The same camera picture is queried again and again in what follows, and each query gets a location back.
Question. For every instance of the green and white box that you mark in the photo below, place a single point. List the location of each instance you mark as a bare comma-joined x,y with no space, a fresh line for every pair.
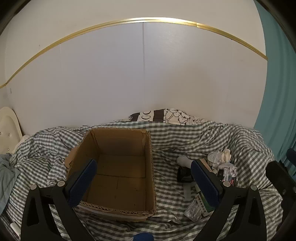
201,201

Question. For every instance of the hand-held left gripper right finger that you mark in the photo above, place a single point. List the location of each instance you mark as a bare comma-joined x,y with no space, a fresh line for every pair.
204,184

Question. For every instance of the teal curtain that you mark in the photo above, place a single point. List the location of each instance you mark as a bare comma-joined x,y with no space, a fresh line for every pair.
277,92

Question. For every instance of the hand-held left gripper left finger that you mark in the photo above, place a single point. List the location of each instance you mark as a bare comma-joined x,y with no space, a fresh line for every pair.
83,183

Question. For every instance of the grey white checked blanket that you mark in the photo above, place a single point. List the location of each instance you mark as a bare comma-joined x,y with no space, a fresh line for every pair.
166,143

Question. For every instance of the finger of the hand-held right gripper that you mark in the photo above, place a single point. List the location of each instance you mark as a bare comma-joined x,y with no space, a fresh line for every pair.
291,156
276,176

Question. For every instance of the small black item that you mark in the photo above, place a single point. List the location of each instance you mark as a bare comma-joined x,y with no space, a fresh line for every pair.
183,175

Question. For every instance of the white padded headboard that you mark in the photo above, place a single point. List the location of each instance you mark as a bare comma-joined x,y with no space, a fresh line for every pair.
9,129

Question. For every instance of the blue patterned cloth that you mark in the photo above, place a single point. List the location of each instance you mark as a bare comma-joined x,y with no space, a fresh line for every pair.
143,237

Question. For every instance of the cream cloth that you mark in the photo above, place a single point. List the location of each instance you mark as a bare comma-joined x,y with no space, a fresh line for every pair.
226,154

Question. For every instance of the printed foil packet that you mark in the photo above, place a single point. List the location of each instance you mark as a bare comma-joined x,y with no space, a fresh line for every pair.
229,173

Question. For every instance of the floral patterned pillow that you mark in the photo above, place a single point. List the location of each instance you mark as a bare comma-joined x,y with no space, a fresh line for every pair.
175,117

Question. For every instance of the white plastic bottle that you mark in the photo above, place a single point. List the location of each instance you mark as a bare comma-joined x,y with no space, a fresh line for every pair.
183,161

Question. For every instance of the clear plastic cup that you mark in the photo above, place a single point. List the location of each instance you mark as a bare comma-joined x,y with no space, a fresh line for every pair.
214,160

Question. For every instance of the white plastic piece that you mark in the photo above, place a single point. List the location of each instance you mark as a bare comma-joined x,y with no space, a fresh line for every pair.
15,230

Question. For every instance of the small beige box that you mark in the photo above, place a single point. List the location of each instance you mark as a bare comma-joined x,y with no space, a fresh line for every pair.
204,163

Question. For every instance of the blue-grey cloth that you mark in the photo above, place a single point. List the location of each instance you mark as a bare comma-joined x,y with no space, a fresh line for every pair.
7,180

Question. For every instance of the cardboard box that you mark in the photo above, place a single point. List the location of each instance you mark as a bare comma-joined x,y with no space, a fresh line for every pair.
120,183

